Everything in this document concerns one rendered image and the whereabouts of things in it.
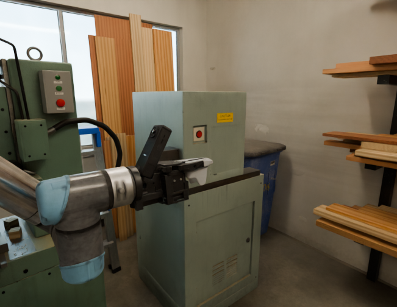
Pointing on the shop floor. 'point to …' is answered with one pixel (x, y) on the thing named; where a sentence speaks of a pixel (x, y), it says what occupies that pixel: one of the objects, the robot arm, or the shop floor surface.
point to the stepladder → (107, 210)
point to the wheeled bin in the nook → (253, 157)
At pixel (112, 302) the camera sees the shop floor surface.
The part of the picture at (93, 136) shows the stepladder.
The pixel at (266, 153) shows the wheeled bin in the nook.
